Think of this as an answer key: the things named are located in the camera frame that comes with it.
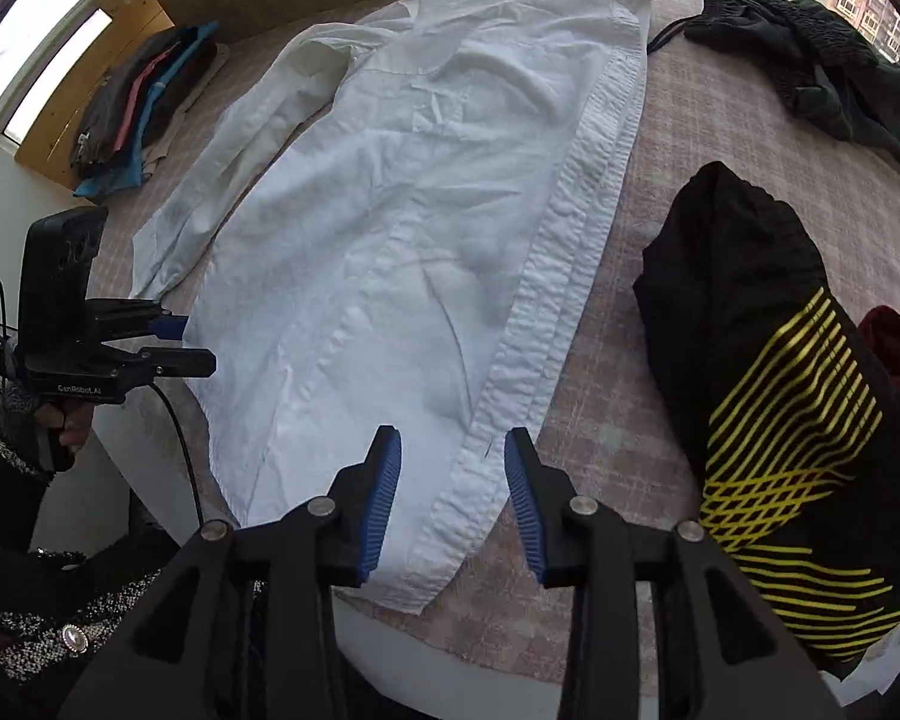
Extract pink plaid blanket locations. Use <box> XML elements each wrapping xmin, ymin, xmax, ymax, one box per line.
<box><xmin>94</xmin><ymin>0</ymin><xmax>900</xmax><ymax>683</ymax></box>

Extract black yellow striped garment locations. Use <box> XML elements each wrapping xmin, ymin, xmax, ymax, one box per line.
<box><xmin>634</xmin><ymin>161</ymin><xmax>900</xmax><ymax>680</ymax></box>

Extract stack of folded clothes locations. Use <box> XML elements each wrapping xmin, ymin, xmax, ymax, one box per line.
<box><xmin>73</xmin><ymin>21</ymin><xmax>222</xmax><ymax>200</ymax></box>
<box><xmin>124</xmin><ymin>37</ymin><xmax>220</xmax><ymax>166</ymax></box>

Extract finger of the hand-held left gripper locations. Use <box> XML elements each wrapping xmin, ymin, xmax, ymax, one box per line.
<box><xmin>86</xmin><ymin>298</ymin><xmax>188</xmax><ymax>346</ymax></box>
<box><xmin>116</xmin><ymin>347</ymin><xmax>217</xmax><ymax>380</ymax></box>

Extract pine plank panel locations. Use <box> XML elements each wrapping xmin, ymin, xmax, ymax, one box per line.
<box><xmin>15</xmin><ymin>0</ymin><xmax>177</xmax><ymax>192</ymax></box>

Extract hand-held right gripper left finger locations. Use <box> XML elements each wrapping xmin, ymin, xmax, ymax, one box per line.
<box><xmin>60</xmin><ymin>425</ymin><xmax>404</xmax><ymax>720</ymax></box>

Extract person's left hand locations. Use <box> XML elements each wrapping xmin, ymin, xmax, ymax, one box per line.
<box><xmin>36</xmin><ymin>397</ymin><xmax>92</xmax><ymax>457</ymax></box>

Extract person's left forearm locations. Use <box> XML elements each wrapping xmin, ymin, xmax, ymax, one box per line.
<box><xmin>0</xmin><ymin>379</ymin><xmax>72</xmax><ymax>563</ymax></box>

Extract black drawstring pants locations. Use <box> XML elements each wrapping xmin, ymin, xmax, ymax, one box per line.
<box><xmin>649</xmin><ymin>0</ymin><xmax>900</xmax><ymax>181</ymax></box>

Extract black cable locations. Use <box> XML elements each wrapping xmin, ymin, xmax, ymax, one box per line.
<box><xmin>0</xmin><ymin>277</ymin><xmax>205</xmax><ymax>537</ymax></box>

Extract white framed window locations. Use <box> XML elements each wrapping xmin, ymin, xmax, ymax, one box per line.
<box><xmin>0</xmin><ymin>0</ymin><xmax>900</xmax><ymax>143</ymax></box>

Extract dark red garment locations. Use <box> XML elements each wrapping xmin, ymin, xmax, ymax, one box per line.
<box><xmin>859</xmin><ymin>305</ymin><xmax>900</xmax><ymax>410</ymax></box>

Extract folded beige garment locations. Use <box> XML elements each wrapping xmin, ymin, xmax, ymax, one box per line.
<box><xmin>141</xmin><ymin>41</ymin><xmax>230</xmax><ymax>179</ymax></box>

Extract folded pink garment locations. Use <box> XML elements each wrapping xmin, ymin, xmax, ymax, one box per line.
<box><xmin>112</xmin><ymin>45</ymin><xmax>182</xmax><ymax>155</ymax></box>

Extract person's dark tweed jacket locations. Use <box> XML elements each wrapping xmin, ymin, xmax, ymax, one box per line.
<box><xmin>0</xmin><ymin>525</ymin><xmax>260</xmax><ymax>720</ymax></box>

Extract white shirt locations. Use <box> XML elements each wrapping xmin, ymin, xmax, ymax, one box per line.
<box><xmin>131</xmin><ymin>0</ymin><xmax>710</xmax><ymax>612</ymax></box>

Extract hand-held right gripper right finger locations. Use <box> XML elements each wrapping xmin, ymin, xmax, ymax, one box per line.
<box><xmin>504</xmin><ymin>427</ymin><xmax>845</xmax><ymax>720</ymax></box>

